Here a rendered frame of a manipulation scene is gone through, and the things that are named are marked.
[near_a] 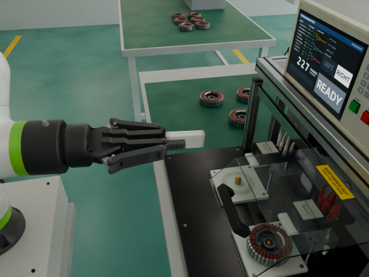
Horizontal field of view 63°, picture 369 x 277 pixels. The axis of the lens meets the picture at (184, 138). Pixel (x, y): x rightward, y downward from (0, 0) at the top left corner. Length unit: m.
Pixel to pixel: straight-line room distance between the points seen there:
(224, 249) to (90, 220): 1.23
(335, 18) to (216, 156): 0.61
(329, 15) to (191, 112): 0.80
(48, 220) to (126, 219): 1.07
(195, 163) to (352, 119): 0.57
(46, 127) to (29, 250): 0.40
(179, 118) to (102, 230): 0.88
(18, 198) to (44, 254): 0.21
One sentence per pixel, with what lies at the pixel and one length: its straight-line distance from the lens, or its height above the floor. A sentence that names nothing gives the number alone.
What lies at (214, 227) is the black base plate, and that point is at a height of 0.77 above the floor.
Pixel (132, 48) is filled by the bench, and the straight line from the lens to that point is 2.13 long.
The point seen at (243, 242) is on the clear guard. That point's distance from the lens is 0.58.
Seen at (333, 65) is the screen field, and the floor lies 1.23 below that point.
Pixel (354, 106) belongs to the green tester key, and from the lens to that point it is 0.69.
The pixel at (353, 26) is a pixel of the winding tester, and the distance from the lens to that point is 0.70.
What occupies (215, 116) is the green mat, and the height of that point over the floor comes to 0.75.
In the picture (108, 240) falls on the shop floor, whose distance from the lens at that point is 1.85.
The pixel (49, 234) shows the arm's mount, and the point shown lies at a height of 0.85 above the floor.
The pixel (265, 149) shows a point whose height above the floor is 0.92.
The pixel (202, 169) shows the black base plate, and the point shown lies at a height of 0.77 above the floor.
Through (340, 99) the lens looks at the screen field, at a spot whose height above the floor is 1.17.
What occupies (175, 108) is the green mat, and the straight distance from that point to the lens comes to 1.42.
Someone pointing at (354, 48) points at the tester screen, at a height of 1.28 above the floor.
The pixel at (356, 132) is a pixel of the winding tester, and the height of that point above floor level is 1.14.
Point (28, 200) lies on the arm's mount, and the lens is 0.95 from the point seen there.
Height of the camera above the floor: 1.50
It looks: 37 degrees down
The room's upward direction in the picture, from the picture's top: straight up
